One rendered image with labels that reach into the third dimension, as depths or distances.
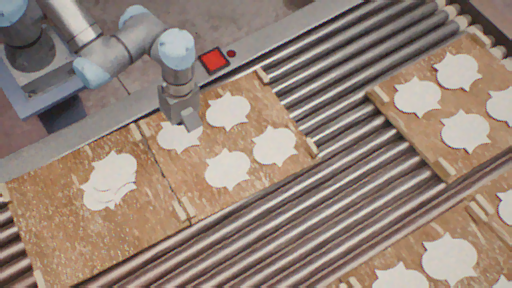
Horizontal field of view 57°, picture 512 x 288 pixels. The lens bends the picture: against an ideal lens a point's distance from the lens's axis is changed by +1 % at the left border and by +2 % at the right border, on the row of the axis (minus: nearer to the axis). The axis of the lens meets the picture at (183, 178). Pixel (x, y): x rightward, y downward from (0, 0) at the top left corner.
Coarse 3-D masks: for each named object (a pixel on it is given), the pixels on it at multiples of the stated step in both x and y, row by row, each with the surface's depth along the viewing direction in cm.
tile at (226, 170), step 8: (224, 152) 129; (232, 152) 129; (240, 152) 129; (208, 160) 128; (216, 160) 128; (224, 160) 128; (232, 160) 128; (240, 160) 128; (248, 160) 128; (208, 168) 127; (216, 168) 127; (224, 168) 127; (232, 168) 127; (240, 168) 127; (248, 168) 127; (208, 176) 126; (216, 176) 126; (224, 176) 126; (232, 176) 126; (240, 176) 126; (216, 184) 125; (224, 184) 125; (232, 184) 125
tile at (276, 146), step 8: (264, 136) 131; (272, 136) 130; (280, 136) 130; (288, 136) 130; (256, 144) 130; (264, 144) 130; (272, 144) 130; (280, 144) 129; (288, 144) 129; (256, 152) 129; (264, 152) 129; (272, 152) 129; (280, 152) 129; (288, 152) 128; (296, 152) 128; (256, 160) 128; (264, 160) 128; (272, 160) 128; (280, 160) 128
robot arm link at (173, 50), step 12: (168, 36) 95; (180, 36) 95; (156, 48) 98; (168, 48) 94; (180, 48) 94; (192, 48) 95; (156, 60) 99; (168, 60) 95; (180, 60) 95; (192, 60) 98; (168, 72) 99; (180, 72) 98; (192, 72) 102; (180, 84) 103
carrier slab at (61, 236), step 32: (128, 128) 133; (64, 160) 129; (96, 160) 129; (32, 192) 126; (64, 192) 126; (160, 192) 125; (32, 224) 122; (64, 224) 122; (96, 224) 122; (128, 224) 122; (160, 224) 122; (32, 256) 119; (64, 256) 119; (96, 256) 119; (128, 256) 119
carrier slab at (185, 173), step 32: (256, 96) 137; (160, 128) 133; (256, 128) 133; (288, 128) 132; (160, 160) 129; (192, 160) 129; (288, 160) 128; (320, 160) 129; (192, 192) 125; (224, 192) 125; (256, 192) 125; (192, 224) 122
